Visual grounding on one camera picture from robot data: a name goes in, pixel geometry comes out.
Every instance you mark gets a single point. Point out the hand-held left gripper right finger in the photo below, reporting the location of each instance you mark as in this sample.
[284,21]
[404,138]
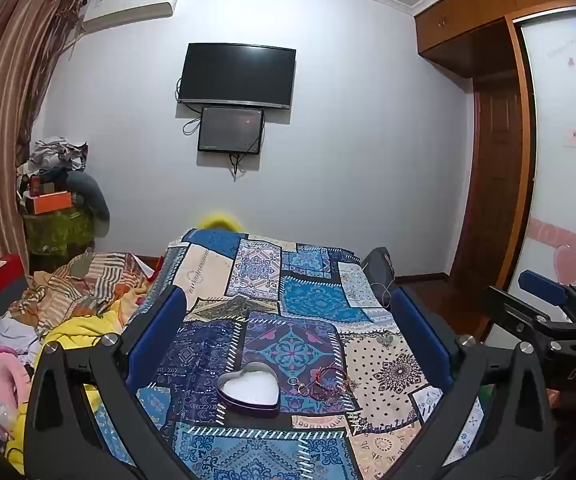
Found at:
[417,332]

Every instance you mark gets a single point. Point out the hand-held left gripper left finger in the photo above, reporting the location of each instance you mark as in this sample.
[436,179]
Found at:
[160,332]

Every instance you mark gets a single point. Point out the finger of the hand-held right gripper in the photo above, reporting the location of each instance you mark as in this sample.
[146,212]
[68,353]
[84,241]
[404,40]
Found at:
[542,287]
[507,310]

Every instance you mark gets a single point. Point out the heart-shaped purple tin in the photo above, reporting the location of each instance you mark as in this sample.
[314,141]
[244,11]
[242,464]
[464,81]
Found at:
[248,390]

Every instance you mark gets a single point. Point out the dark bag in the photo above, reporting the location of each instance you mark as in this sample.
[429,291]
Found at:
[378,272]

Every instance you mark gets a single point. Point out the yellow cloth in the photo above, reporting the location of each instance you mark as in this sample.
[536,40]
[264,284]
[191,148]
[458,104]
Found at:
[83,325]

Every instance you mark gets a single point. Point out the striped orange blanket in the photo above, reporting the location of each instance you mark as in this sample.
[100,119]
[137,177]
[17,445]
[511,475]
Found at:
[93,280]

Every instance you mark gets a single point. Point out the white heart-print sliding door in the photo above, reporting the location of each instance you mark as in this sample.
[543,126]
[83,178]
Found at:
[562,185]

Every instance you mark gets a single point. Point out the brown wooden door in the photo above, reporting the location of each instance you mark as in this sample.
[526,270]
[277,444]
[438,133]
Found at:
[492,185]

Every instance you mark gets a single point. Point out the yellow fluffy item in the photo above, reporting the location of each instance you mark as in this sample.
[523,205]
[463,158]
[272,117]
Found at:
[219,222]

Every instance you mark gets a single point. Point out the patchwork printed blanket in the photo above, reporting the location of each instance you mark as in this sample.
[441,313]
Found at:
[288,285]

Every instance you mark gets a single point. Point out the orange box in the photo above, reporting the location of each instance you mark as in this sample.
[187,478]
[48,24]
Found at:
[52,202]

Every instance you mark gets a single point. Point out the red and white box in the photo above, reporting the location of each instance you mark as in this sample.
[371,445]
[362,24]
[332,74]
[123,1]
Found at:
[0,272]

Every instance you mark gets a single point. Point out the pile of clothes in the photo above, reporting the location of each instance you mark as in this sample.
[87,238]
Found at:
[58,152]

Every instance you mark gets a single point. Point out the striped brown curtain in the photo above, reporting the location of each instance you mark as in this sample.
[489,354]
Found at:
[3,110]

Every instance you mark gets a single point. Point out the wooden overhead cabinet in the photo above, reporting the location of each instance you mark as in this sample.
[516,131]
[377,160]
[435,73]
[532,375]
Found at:
[477,10]

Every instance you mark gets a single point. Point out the white air conditioner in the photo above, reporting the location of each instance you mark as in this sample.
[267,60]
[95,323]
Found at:
[128,7]

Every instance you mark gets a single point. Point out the small black wall monitor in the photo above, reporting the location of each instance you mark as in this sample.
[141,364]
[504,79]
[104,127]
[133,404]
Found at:
[230,130]

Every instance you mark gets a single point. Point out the wall-mounted black television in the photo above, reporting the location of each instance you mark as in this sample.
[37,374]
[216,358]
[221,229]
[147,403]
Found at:
[238,75]

